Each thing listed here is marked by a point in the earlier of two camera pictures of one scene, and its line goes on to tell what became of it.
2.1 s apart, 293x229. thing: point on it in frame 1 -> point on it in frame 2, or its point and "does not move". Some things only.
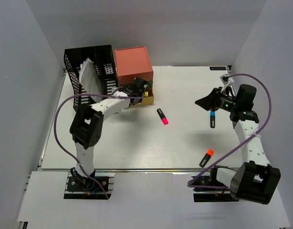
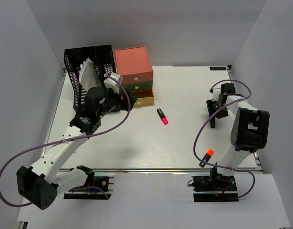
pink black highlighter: x=163 y=118 does not move
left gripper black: x=141 y=99 -> x=122 y=105
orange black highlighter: x=205 y=160 does not move
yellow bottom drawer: x=147 y=100 does not move
